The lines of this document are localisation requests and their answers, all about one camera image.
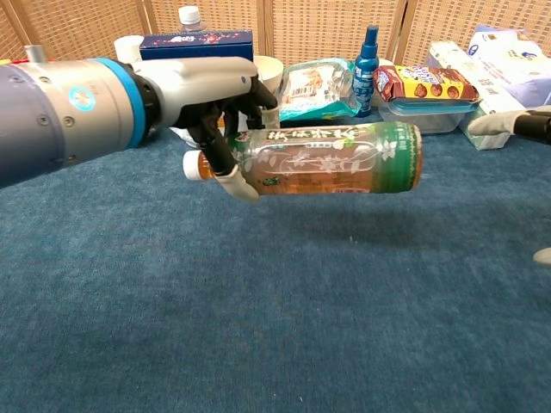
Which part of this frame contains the blue spray bottle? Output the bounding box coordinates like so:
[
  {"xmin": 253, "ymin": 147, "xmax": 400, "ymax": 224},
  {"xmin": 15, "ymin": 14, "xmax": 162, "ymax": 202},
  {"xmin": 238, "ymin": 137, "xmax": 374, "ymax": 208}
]
[{"xmin": 351, "ymin": 24, "xmax": 381, "ymax": 119}]

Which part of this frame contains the large white blue tissue pack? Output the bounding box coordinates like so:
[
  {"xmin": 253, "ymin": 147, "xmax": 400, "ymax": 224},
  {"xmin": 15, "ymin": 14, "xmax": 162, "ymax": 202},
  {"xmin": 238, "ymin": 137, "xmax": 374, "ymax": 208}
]
[{"xmin": 466, "ymin": 24, "xmax": 551, "ymax": 108}]

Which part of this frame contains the brown chocolate cookie pack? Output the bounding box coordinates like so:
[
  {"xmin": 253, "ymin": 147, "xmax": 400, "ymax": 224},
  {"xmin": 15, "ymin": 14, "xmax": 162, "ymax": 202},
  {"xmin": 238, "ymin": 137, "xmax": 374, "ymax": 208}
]
[{"xmin": 372, "ymin": 65, "xmax": 481, "ymax": 104}]

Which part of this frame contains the clear water bottle white cap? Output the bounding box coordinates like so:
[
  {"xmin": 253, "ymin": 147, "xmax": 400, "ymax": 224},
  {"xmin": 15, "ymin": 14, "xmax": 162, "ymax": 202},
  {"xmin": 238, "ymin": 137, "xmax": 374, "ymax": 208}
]
[{"xmin": 177, "ymin": 6, "xmax": 202, "ymax": 34}]

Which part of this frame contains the pale green tissue pack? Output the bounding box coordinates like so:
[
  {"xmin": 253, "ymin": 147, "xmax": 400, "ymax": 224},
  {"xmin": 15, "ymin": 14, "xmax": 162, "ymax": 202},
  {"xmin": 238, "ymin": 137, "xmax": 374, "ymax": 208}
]
[{"xmin": 457, "ymin": 107, "xmax": 514, "ymax": 151}]

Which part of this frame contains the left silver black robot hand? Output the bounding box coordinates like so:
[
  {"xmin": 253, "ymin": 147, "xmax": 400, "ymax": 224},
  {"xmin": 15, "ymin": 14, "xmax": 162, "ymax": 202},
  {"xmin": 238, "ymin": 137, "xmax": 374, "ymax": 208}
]
[{"xmin": 131, "ymin": 57, "xmax": 279, "ymax": 204}]

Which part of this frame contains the clear container blue lid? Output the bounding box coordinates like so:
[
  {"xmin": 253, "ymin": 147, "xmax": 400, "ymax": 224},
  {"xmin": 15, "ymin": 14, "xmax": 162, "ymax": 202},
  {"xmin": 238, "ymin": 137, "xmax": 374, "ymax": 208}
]
[{"xmin": 378, "ymin": 97, "xmax": 486, "ymax": 135}]

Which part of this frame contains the blue table cloth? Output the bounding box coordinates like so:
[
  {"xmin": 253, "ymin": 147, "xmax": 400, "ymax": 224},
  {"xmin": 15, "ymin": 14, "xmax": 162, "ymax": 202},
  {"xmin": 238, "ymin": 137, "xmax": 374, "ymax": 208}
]
[{"xmin": 0, "ymin": 102, "xmax": 551, "ymax": 413}]

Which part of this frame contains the stack of white paper cups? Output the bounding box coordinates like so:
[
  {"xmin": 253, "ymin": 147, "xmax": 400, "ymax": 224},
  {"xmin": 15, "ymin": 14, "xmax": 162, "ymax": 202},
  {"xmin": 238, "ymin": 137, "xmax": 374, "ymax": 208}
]
[{"xmin": 114, "ymin": 34, "xmax": 145, "ymax": 64}]

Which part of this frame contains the clear teal snack bag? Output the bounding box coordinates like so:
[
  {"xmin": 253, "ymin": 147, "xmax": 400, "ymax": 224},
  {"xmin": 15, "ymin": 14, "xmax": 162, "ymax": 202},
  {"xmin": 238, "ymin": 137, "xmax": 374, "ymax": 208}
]
[{"xmin": 276, "ymin": 58, "xmax": 361, "ymax": 123}]

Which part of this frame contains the green tea bottle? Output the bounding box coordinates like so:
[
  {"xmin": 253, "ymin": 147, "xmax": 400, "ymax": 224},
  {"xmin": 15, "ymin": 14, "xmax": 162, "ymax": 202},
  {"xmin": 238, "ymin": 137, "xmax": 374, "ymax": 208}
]
[{"xmin": 182, "ymin": 121, "xmax": 424, "ymax": 196}]

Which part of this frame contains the long navy blue box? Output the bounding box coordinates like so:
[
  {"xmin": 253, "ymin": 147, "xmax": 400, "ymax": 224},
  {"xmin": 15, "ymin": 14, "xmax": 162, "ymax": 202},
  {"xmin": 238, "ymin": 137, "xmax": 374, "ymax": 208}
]
[{"xmin": 139, "ymin": 28, "xmax": 255, "ymax": 62}]

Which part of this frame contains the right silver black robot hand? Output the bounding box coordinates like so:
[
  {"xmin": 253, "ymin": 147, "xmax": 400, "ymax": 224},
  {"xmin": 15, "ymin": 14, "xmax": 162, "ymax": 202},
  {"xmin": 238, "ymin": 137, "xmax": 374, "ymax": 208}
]
[{"xmin": 467, "ymin": 105, "xmax": 551, "ymax": 268}]

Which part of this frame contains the woven rattan folding screen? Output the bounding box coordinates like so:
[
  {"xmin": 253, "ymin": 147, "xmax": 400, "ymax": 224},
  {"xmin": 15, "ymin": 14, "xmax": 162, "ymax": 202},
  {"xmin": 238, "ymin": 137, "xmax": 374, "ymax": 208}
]
[{"xmin": 0, "ymin": 0, "xmax": 551, "ymax": 70}]

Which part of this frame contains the long white carton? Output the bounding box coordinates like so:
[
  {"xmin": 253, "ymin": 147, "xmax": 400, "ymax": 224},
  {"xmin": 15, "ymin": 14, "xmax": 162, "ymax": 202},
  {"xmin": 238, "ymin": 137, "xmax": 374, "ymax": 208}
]
[{"xmin": 427, "ymin": 40, "xmax": 529, "ymax": 126}]

